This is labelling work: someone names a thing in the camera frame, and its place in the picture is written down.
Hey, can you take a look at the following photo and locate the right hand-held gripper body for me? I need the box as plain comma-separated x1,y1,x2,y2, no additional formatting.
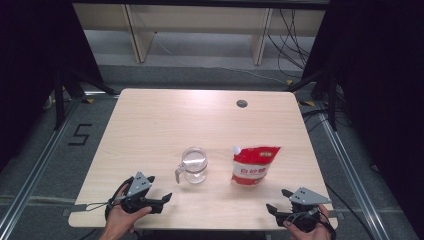
278,186,333,233

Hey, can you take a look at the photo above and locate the person's left hand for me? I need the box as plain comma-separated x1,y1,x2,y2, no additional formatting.
105,185,153,233

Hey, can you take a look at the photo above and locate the red and white sugar pouch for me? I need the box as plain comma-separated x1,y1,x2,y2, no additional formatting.
230,145,282,186

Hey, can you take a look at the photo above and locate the black floor cable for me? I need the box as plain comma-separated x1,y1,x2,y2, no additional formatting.
301,109,352,133
324,183,376,240

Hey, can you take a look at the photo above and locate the gripper black wrist strap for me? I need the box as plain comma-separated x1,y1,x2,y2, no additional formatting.
84,176,134,221
318,208,337,240

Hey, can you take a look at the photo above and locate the glass jar with beige handle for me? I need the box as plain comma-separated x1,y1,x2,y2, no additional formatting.
174,146,209,185

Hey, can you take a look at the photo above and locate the person's right hand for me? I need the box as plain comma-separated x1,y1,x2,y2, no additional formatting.
283,204,331,240

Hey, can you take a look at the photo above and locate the thin white floor cable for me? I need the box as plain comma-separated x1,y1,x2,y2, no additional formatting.
156,41,288,85

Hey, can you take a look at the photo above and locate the black curtain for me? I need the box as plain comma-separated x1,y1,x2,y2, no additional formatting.
301,0,424,231
0,0,104,171

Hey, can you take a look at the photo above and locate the black metal stand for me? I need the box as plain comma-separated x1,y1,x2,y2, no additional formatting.
53,68,120,131
284,66,340,132

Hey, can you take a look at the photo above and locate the aluminium floor rail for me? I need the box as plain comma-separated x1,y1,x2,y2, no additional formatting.
0,98,83,234
316,103,389,240

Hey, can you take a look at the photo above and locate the light wooden shelf unit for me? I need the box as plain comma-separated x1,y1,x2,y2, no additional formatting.
72,3,327,66

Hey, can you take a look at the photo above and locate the bundle of black cables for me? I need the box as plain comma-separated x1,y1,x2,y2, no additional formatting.
266,8,313,80

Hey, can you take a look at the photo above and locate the left gripper black wrist strap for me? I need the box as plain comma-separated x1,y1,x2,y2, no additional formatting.
84,176,134,221

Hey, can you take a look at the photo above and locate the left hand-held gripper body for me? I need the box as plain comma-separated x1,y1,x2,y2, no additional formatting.
116,171,154,215

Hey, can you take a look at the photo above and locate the right gripper black wrist strap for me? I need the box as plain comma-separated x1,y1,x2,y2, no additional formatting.
318,208,337,240

